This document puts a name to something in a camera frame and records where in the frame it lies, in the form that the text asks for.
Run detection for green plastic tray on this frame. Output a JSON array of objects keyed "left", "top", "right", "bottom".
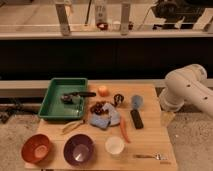
[{"left": 38, "top": 78, "right": 88, "bottom": 121}]

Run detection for dark grape bunch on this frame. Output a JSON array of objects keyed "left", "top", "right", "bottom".
[{"left": 90, "top": 101, "right": 105, "bottom": 115}]

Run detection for metal spoon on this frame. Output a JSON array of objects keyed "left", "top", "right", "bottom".
[{"left": 133, "top": 154, "right": 167, "bottom": 160}]

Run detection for orange fruit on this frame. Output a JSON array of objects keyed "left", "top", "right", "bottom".
[{"left": 98, "top": 86, "right": 109, "bottom": 97}]

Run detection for dark round small object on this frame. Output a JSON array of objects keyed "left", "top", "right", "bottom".
[{"left": 113, "top": 94, "right": 124, "bottom": 107}]

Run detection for blue cloth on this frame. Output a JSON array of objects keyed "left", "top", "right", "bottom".
[{"left": 89, "top": 103, "right": 121, "bottom": 130}]

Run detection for orange carrot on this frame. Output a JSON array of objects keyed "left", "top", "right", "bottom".
[{"left": 120, "top": 116, "right": 131, "bottom": 143}]

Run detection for yellow banana peel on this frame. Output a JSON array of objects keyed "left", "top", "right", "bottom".
[{"left": 62, "top": 120, "right": 85, "bottom": 135}]

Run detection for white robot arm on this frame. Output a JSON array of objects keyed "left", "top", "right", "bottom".
[{"left": 159, "top": 64, "right": 213, "bottom": 118}]

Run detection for red bowl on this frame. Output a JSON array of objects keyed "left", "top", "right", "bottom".
[{"left": 21, "top": 134, "right": 52, "bottom": 164}]

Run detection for black handled brush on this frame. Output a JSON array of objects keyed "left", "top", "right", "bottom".
[{"left": 60, "top": 92, "right": 96, "bottom": 103}]

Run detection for purple bowl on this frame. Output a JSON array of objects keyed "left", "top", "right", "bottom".
[{"left": 63, "top": 134, "right": 94, "bottom": 166}]

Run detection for white paper cup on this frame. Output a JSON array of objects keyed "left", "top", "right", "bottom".
[{"left": 105, "top": 136, "right": 125, "bottom": 155}]

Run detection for black rectangular remote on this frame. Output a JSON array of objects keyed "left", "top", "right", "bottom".
[{"left": 130, "top": 109, "right": 144, "bottom": 129}]

